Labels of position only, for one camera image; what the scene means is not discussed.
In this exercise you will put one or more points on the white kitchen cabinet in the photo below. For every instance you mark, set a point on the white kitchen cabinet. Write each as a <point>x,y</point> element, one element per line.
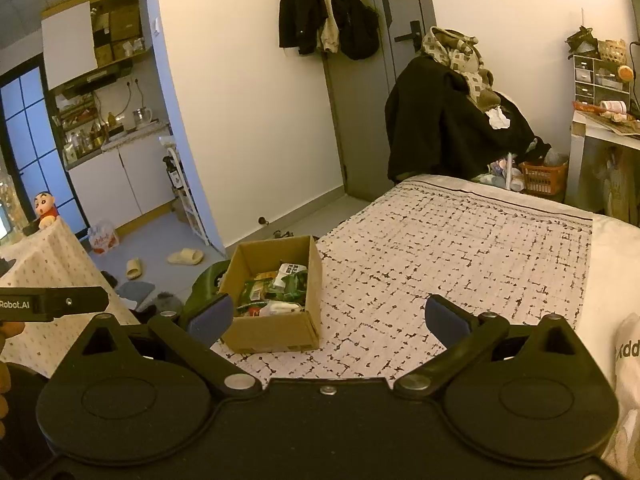
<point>120,185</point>

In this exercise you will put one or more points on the orange plush ball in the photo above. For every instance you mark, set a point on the orange plush ball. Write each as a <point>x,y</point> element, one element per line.
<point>625,73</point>

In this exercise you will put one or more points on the hanging black bag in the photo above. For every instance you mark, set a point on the hanging black bag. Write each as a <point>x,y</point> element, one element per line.
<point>360,25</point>

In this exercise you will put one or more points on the hanging beige garment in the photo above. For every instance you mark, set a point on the hanging beige garment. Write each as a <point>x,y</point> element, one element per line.
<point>330,30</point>

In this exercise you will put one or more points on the stacked cardboard boxes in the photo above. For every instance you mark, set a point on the stacked cardboard boxes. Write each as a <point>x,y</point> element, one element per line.
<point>117,30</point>

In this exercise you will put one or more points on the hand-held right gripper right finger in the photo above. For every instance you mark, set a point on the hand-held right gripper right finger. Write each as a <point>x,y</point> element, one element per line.
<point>446,317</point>

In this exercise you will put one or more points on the grey drawer organizer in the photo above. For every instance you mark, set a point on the grey drawer organizer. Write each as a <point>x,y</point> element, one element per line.
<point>597,80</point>

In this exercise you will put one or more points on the dotted cream cloth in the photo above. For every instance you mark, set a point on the dotted cream cloth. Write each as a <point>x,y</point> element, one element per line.
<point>55,270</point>

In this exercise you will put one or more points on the white wall cabinet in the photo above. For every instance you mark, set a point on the white wall cabinet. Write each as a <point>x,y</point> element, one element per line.
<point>67,45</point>

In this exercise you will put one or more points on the green snack packet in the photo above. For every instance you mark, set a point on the green snack packet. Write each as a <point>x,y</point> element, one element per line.
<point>295,287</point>
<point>255,290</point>

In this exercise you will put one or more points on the grey fluffy rug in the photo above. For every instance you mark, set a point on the grey fluffy rug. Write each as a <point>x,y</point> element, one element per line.
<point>167,304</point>

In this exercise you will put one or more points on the white black-label snack packet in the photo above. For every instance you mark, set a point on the white black-label snack packet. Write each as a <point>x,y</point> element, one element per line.
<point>292,269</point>

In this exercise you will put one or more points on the white storage rack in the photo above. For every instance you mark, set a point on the white storage rack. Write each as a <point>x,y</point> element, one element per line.
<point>187,200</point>

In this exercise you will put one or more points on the grey floor mat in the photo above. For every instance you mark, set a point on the grey floor mat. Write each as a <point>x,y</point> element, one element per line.
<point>135,292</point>

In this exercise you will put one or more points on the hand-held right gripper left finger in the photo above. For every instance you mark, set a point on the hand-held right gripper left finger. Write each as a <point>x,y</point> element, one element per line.
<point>212,316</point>

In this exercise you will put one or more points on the white crumpled cloth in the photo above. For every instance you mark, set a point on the white crumpled cloth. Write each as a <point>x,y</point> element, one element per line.
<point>498,117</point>

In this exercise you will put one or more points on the plain white snack packet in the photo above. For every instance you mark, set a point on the plain white snack packet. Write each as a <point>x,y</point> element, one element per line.
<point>280,308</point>

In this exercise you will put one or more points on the hanging black jacket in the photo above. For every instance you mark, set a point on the hanging black jacket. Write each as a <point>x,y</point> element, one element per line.
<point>300,10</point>

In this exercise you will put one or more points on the black coat on chair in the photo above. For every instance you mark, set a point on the black coat on chair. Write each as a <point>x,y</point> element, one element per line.
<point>440,125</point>

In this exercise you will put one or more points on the cartoon boy doll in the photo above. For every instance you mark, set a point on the cartoon boy doll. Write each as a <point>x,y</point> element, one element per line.
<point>46,210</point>

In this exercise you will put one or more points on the orange plastic basket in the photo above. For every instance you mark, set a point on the orange plastic basket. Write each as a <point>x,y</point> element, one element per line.
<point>542,177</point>

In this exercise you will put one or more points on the cardboard box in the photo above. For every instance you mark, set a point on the cardboard box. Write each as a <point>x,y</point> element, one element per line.
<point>275,332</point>

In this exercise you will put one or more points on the patterned beige garment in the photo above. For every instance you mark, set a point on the patterned beige garment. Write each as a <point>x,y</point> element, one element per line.
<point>455,55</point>

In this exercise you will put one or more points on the person's left hand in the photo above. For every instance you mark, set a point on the person's left hand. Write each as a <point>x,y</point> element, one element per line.
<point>10,330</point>

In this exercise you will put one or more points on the red snack bar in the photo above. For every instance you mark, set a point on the red snack bar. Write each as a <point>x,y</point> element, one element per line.
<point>250,310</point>

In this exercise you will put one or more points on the white duvet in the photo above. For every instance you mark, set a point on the white duvet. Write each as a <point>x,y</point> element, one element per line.
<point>610,270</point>

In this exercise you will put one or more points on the white printed garment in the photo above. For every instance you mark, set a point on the white printed garment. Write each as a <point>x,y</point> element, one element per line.
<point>625,385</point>

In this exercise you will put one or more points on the woven basket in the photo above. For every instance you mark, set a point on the woven basket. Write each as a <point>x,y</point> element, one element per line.
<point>612,51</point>

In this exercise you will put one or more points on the yellow slipper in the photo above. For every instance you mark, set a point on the yellow slipper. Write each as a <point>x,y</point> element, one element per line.
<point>133,269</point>
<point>185,257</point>

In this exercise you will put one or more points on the green cartoon rug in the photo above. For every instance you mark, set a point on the green cartoon rug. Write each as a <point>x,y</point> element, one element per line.
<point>205,285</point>

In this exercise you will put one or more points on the white desk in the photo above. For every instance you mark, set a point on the white desk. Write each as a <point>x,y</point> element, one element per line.
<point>582,160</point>

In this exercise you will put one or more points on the red white plastic bag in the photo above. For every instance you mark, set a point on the red white plastic bag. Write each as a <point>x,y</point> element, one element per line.
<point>104,239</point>

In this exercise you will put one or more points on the dark green model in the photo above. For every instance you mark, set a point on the dark green model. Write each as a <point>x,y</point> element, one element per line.
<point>581,41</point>

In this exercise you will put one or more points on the metal pitcher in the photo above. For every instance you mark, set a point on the metal pitcher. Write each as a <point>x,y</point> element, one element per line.
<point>142,117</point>

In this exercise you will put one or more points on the grey door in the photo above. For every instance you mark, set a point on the grey door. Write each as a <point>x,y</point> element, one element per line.
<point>360,110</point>

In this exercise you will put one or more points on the patterned white bed blanket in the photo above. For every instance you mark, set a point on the patterned white bed blanket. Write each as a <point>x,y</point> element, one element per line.
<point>450,240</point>

